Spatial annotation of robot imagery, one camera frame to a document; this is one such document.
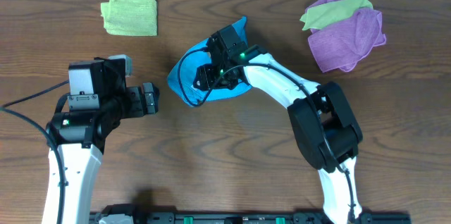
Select blue microfiber cloth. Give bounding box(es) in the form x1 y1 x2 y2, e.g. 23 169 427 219
167 16 251 106

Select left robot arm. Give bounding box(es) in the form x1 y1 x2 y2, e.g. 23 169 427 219
42 54 159 223

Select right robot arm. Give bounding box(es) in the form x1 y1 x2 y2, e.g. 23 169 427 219
194 25 363 223

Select folded green cloth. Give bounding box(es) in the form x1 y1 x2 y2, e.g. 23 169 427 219
100 0 158 37

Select crumpled green cloth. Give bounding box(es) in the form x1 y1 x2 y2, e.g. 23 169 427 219
300 0 373 30

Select purple microfiber cloth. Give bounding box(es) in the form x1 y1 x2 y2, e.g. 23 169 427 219
305 0 387 73

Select black right camera cable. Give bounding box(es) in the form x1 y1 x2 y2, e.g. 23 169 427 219
176 48 357 223

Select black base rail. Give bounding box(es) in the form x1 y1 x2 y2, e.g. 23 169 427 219
87 203 412 224

